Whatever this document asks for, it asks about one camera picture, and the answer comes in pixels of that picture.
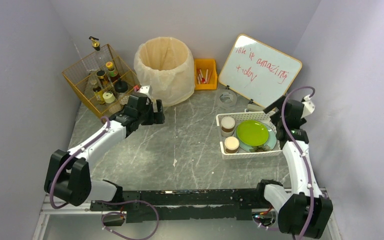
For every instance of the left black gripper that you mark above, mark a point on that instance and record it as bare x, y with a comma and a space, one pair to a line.
151, 112

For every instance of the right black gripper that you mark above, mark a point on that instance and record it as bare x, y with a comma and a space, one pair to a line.
276, 112

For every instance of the white plastic basket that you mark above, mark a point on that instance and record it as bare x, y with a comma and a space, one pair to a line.
240, 117

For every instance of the light blue flower plate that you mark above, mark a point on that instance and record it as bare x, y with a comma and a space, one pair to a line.
268, 146

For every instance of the green plate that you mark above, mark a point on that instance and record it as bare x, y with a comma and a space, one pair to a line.
252, 133

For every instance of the black lid shaker jar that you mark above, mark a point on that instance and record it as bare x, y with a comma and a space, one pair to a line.
121, 88

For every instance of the white mug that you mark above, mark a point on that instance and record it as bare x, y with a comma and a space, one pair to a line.
227, 126

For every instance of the steel lined mug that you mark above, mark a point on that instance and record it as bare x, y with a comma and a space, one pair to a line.
231, 145

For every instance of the tall yellow label spice jar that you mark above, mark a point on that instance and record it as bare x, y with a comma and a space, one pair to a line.
102, 76

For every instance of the small yellow label bottle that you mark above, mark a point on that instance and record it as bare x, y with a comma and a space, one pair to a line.
98, 93

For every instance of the clear oil dispenser bottle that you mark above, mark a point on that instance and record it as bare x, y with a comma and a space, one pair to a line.
99, 54

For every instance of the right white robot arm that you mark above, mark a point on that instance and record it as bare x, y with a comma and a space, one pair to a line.
303, 211

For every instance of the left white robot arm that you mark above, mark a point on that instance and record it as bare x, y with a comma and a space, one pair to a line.
68, 178

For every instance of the whiteboard with red writing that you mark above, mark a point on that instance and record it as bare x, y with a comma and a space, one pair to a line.
257, 71

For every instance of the trash bin with bag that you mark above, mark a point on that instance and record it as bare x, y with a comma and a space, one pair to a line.
167, 65

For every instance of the red marker pen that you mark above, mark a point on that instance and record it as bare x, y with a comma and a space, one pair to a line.
202, 77

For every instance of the yellow plastic bin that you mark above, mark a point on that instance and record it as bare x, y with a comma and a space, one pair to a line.
209, 70

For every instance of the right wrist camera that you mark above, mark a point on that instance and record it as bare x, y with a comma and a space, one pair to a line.
308, 106

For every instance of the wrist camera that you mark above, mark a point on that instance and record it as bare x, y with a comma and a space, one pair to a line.
308, 106
147, 90

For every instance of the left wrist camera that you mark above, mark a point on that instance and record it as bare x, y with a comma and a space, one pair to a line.
147, 90

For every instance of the yellow wire basket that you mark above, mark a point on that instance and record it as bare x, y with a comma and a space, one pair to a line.
81, 74

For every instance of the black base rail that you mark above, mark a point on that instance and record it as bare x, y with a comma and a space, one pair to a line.
241, 204

